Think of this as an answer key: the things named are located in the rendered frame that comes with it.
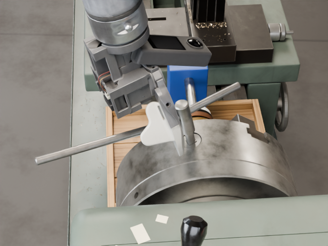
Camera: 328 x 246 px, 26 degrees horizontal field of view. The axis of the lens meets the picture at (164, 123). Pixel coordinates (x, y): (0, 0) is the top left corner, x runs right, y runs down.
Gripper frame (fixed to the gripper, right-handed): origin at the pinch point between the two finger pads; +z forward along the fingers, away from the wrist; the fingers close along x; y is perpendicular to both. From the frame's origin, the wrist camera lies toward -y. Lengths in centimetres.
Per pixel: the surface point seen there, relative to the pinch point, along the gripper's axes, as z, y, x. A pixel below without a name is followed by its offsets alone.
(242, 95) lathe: 47, -32, -41
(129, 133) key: -1.7, 5.6, 0.3
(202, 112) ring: 18.8, -12.1, -15.8
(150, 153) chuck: 7.9, 2.8, -2.7
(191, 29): 29, -26, -50
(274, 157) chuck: 12.8, -14.9, 6.0
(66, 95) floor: 121, -3, -153
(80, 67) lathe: 70, -6, -104
